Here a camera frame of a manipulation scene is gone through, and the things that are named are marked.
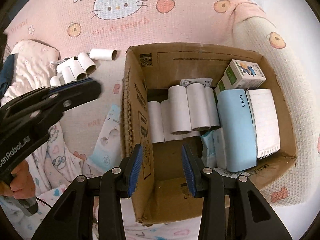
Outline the white paper roll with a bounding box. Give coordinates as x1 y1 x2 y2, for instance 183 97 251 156
168 85 191 134
56 64 75 83
186 83 211 131
65 57 87 80
77 52 96 75
50 76 61 87

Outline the large glossy white tube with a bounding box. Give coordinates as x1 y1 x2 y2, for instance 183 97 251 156
89 48 117 61

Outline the person's left hand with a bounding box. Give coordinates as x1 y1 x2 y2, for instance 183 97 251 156
0 160 35 200

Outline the small white tube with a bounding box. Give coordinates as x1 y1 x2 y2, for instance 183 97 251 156
50 57 69 66

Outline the cream printed pillow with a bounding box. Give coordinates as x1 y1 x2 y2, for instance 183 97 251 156
1 40 59 106

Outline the dark navy cloth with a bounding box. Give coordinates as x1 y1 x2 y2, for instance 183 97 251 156
0 54 15 98

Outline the light blue tissue pack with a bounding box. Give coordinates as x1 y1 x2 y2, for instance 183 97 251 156
87 104 122 173

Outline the pink Hello Kitty bedsheet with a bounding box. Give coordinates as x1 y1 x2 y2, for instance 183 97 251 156
3 0 320 208

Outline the brown cardboard box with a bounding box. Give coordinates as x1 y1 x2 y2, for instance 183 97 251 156
121 42 298 227

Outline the light blue Lucky case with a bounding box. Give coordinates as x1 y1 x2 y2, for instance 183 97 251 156
217 89 257 173

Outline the white spiral notebook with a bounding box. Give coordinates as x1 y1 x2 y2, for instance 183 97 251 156
246 89 280 159

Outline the white green small box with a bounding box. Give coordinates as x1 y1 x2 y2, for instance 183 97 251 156
214 76 232 96

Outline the white barcode label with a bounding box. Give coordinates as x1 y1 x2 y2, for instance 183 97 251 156
180 77 213 87

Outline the white green cartoon box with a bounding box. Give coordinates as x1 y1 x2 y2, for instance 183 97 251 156
224 60 266 89

